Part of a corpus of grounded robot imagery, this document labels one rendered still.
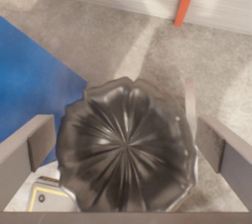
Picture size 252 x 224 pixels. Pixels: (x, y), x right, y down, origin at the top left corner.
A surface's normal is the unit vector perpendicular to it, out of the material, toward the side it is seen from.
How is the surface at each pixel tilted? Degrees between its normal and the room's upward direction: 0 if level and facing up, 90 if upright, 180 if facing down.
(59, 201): 0
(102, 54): 0
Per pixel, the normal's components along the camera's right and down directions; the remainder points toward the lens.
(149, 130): -0.46, 0.43
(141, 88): -0.37, 0.03
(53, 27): -0.10, -0.15
